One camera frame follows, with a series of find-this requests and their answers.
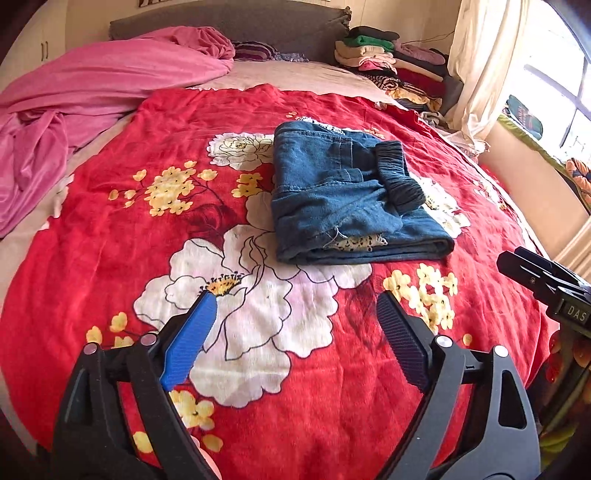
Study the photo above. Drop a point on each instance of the denim pants with white lace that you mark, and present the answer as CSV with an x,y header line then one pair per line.
x,y
332,203

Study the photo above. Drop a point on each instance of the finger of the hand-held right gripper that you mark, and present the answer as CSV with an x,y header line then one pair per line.
x,y
531,270

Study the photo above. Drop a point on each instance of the orange patterned cloth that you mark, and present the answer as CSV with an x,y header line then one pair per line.
x,y
579,173

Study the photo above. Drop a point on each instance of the purple striped pillow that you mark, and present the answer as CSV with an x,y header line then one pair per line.
x,y
254,50

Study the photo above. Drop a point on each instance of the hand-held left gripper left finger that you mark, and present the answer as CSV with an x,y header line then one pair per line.
x,y
189,341

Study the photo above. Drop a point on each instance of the orange floral cloth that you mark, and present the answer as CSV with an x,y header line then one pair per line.
x,y
565,360

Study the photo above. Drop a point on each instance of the grey headboard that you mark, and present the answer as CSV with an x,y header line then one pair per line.
x,y
277,27

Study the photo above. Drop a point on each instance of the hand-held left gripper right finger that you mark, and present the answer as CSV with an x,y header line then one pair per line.
x,y
401,341

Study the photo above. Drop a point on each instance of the green cushion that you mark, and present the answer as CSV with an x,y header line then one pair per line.
x,y
524,117

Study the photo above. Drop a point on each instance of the cream curtain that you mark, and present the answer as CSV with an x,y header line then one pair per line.
x,y
485,60

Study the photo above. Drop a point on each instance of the red floral blanket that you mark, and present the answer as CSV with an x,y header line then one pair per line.
x,y
323,369

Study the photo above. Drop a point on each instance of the purple floral pillow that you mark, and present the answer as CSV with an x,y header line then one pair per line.
x,y
293,57

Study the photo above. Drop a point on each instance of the pink bed sheet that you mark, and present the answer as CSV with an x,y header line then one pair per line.
x,y
92,92

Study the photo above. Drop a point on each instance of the pile of folded clothes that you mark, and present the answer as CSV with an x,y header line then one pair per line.
x,y
397,69

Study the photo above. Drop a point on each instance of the window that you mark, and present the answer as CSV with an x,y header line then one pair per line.
x,y
563,69

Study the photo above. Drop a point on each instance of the white wardrobe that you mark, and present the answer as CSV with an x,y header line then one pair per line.
x,y
46,41

